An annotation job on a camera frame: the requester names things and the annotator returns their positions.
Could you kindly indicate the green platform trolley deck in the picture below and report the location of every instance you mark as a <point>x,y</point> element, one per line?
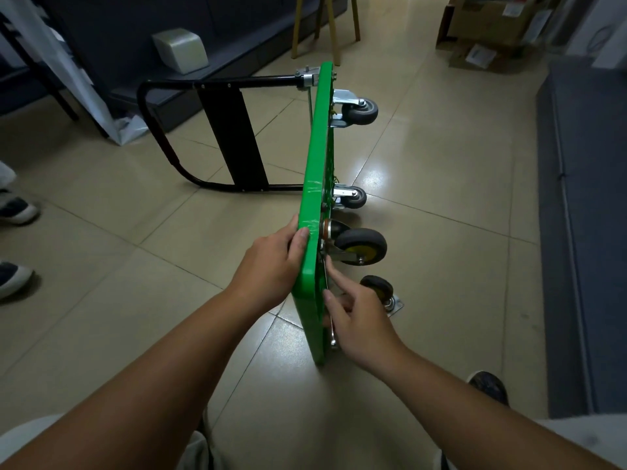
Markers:
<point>316,166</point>

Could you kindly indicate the person's right hand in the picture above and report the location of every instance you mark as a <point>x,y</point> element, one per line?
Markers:
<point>365,332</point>

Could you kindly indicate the person's left hand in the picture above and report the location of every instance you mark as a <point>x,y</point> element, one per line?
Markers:
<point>269,274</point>

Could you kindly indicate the person's left forearm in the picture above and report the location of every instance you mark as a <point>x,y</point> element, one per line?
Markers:
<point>122,401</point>

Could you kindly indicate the person's light trousers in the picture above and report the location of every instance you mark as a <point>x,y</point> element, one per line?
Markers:
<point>578,435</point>

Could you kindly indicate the person's right forearm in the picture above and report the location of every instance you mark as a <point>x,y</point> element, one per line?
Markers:
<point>490,425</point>

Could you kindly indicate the silver wrench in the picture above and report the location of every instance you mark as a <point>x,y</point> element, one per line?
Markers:
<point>333,338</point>

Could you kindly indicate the white box on shelf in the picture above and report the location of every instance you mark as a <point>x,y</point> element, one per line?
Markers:
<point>180,51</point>

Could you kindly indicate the person's dark shoe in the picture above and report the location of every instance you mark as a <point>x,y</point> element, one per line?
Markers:
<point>487,386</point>

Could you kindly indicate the wooden stool legs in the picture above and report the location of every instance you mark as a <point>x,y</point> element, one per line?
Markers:
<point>333,24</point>

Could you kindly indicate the open cardboard box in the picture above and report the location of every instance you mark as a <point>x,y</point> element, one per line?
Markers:
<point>490,19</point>

